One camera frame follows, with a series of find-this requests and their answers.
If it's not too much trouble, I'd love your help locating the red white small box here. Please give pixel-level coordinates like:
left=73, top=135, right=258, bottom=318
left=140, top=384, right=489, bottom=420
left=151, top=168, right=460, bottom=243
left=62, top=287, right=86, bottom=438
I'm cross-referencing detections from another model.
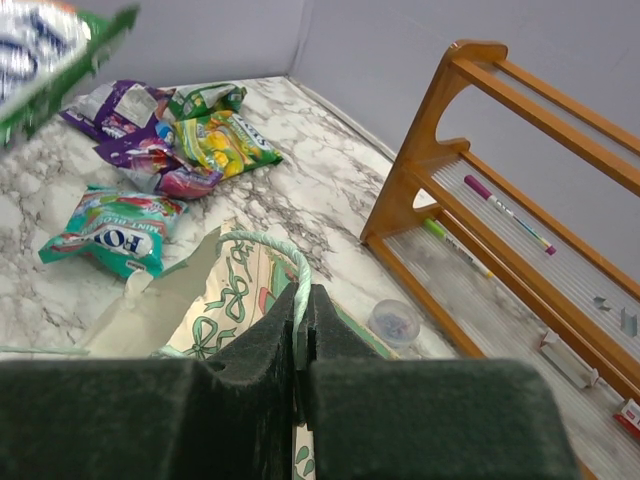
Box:
left=538, top=330, right=599, bottom=390

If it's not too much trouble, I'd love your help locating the purple snack packet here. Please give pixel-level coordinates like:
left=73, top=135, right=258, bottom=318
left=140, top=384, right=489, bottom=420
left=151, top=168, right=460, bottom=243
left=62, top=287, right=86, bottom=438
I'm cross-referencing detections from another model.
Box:
left=58, top=80, right=175, bottom=143

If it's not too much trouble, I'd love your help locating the red snack packet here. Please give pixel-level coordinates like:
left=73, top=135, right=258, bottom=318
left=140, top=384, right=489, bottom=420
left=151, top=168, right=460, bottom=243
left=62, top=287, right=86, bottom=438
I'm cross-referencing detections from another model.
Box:
left=114, top=151, right=222, bottom=200

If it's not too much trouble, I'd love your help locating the blue snack packet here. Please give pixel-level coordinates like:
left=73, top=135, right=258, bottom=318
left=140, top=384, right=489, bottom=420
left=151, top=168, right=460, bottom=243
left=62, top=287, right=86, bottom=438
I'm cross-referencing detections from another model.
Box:
left=155, top=121, right=175, bottom=146

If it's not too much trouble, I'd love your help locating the clear plastic cup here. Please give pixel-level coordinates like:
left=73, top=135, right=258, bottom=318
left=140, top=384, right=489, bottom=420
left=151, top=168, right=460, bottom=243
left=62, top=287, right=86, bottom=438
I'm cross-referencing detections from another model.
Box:
left=368, top=299, right=420, bottom=349

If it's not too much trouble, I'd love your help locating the green marker pen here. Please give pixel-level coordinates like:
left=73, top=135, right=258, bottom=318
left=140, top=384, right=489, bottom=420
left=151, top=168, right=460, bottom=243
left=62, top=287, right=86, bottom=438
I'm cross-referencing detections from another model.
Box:
left=423, top=218, right=494, bottom=278

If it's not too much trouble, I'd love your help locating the purple marker pen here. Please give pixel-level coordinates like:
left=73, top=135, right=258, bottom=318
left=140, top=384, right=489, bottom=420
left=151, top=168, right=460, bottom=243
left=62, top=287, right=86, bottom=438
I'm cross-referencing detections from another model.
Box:
left=464, top=175, right=556, bottom=256

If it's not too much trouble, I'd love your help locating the printed paper bag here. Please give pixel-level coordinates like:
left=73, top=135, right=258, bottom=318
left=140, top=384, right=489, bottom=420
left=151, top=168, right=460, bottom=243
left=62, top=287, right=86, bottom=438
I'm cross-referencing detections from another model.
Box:
left=0, top=219, right=401, bottom=480

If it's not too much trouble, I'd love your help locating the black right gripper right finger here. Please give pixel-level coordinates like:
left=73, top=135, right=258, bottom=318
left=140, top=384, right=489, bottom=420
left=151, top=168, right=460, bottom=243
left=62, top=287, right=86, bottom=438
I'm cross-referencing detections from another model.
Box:
left=305, top=285, right=582, bottom=479

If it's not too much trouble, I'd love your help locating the orange wooden shelf rack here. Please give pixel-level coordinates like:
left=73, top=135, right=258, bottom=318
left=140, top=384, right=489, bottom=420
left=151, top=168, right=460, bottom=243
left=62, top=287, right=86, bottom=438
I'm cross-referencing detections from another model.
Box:
left=359, top=38, right=640, bottom=416

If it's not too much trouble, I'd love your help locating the purple Fox's candy bag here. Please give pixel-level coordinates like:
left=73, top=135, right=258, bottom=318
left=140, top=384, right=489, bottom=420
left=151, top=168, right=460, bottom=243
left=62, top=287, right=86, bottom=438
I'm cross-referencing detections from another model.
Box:
left=94, top=132, right=175, bottom=174

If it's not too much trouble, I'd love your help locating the yellow green Fox's candy bag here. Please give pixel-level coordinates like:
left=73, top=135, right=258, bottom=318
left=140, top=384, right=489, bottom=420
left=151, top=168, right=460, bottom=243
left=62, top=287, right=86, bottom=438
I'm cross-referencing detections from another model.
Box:
left=173, top=110, right=283, bottom=179

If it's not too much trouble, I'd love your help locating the grey metal clip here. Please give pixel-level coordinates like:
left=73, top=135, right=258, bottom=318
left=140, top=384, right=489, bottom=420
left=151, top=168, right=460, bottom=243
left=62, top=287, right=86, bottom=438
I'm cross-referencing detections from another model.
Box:
left=593, top=296, right=612, bottom=311
left=620, top=308, right=638, bottom=338

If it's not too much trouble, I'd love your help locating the teal Fox's candy bag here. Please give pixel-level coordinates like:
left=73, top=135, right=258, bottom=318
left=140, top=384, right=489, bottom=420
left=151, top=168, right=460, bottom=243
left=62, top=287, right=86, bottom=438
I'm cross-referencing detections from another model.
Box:
left=39, top=185, right=188, bottom=278

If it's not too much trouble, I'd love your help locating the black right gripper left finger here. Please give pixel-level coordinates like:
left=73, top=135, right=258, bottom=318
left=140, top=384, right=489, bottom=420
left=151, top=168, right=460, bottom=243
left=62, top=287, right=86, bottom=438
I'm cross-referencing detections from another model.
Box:
left=1, top=287, right=294, bottom=479

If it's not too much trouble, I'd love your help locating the small green snack packet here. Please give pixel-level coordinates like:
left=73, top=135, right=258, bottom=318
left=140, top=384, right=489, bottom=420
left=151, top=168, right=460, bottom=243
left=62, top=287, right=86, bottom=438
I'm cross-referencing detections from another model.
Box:
left=167, top=83, right=247, bottom=120

